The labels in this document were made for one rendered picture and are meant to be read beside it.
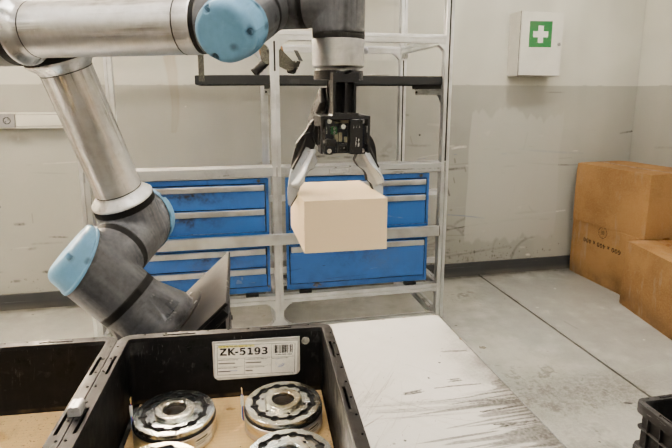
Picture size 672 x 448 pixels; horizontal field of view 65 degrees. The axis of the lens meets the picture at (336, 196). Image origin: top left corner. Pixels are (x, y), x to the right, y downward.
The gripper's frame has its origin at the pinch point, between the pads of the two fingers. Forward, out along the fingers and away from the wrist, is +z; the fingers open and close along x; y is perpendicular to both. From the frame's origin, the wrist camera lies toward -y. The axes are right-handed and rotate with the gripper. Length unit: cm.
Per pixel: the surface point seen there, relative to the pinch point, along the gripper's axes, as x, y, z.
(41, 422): -42, 8, 27
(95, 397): -31.6, 20.5, 16.8
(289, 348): -8.3, 7.7, 19.8
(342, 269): 38, -164, 70
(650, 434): 72, -8, 56
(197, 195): -30, -164, 30
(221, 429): -18.2, 14.7, 26.8
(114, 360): -31.9, 9.4, 18.2
